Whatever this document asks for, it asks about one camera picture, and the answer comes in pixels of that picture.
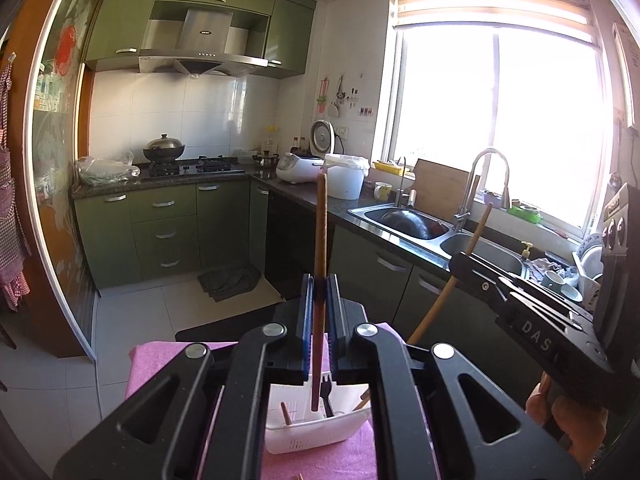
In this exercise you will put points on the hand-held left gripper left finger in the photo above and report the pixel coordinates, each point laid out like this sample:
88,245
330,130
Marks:
307,330

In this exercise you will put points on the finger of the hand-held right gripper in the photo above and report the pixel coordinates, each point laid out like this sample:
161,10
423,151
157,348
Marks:
480,280

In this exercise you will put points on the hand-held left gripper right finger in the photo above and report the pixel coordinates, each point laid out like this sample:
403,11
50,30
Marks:
334,330

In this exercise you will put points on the black plastic fork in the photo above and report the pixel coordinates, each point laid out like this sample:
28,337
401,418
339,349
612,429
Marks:
327,400

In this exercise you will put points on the white utensil holder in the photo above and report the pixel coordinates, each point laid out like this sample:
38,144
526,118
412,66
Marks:
310,435

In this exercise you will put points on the person's right hand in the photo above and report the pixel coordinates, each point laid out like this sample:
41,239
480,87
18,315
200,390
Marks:
575,427

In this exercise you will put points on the blue patterned bowl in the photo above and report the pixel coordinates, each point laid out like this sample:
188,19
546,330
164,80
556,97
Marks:
572,294

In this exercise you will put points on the crumpled cloth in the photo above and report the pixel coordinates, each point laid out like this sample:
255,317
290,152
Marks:
542,266

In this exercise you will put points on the white dish rack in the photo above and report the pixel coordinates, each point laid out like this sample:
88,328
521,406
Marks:
587,285

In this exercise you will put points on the grey mug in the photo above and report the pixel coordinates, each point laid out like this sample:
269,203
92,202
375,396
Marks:
552,280

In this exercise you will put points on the green basket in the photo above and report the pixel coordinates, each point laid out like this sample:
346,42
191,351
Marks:
527,214

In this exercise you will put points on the black mat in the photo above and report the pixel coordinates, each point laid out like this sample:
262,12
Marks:
220,330

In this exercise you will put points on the tall steel faucet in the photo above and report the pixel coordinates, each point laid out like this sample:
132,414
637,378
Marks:
505,195

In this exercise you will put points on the black pan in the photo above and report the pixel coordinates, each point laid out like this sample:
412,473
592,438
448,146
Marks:
410,222

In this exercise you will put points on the dark floor rag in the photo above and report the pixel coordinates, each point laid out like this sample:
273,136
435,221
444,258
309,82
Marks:
230,282

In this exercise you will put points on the white plate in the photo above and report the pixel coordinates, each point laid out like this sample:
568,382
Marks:
592,260

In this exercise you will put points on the wooden cutting board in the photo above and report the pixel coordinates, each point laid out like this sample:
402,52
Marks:
440,185

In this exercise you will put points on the small steel faucet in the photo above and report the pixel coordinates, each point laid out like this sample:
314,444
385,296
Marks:
400,195

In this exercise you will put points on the steel double sink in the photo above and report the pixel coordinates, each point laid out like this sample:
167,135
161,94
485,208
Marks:
370,214

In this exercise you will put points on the yellow mug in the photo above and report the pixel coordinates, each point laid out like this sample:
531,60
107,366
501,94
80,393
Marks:
382,191

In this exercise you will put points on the dark stone countertop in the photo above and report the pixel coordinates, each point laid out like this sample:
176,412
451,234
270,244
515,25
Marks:
305,195

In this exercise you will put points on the yellow tray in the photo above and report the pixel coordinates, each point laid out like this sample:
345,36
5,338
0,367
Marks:
387,167

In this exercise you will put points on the white lidded bucket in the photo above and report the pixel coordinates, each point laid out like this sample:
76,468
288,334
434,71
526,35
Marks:
345,180

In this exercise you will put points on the white rice cooker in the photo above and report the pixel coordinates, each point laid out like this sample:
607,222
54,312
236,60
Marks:
297,169

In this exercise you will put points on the purple floral tablecloth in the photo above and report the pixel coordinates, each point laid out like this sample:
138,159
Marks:
150,365

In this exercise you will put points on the window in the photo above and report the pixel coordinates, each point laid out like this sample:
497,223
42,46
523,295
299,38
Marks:
450,110

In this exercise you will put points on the steel kettle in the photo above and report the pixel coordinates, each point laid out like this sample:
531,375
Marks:
266,160

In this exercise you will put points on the dark sauce bottle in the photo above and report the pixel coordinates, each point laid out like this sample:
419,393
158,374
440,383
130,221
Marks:
303,144
295,145

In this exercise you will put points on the black gas stove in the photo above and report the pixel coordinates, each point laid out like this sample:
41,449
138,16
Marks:
215,165

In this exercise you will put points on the yellow topped bottle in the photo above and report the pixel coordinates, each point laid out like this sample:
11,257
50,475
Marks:
270,139

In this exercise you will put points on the black wok with lid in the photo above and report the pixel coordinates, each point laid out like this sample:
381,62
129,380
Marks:
164,149

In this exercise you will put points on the hanging strainer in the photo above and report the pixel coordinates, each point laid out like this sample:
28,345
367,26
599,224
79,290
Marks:
340,92

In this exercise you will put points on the clear plastic bag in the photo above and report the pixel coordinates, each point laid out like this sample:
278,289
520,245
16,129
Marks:
102,170

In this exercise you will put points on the window blind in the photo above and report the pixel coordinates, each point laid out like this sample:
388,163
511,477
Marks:
500,10

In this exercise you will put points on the sliding glass door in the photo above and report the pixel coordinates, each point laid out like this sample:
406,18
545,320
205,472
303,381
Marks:
55,160

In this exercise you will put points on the checked apron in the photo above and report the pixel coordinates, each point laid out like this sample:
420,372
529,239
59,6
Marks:
10,240

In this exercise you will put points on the steel range hood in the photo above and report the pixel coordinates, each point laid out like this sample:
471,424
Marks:
205,30

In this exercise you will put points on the wall socket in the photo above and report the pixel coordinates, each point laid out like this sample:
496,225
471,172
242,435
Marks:
342,132

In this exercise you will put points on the row of wall hooks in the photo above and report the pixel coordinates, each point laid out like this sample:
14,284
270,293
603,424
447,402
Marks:
362,110

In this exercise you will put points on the pink wall hanger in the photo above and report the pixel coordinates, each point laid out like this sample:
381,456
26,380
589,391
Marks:
322,95

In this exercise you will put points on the green wall cabinets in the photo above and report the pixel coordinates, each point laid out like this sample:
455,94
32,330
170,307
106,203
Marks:
290,35

